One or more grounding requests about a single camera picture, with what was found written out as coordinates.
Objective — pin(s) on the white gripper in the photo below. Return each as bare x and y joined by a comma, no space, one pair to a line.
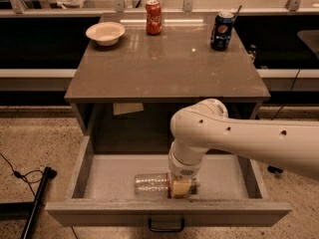
183,170

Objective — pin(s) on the clear plastic water bottle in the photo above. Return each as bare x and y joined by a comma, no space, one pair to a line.
157,185

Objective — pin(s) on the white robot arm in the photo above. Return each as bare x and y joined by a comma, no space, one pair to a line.
286,144

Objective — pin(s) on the open grey top drawer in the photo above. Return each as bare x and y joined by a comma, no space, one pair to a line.
101,193

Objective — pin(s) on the grey cabinet with counter top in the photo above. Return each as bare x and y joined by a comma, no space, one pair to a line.
125,95

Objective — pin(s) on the black tripod leg right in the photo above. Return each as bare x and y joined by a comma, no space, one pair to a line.
274,170

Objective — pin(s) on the black tripod leg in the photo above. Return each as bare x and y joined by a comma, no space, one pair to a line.
274,170
48,173

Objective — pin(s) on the black tripod leg left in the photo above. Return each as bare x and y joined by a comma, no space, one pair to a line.
48,173

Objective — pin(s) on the blue pepsi can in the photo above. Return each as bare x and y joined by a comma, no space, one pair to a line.
222,29

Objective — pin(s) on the red soda can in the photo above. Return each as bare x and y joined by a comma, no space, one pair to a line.
153,8

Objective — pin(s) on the white bowl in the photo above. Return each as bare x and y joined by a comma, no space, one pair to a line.
106,33

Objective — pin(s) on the black drawer handle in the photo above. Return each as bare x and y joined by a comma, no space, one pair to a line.
177,229

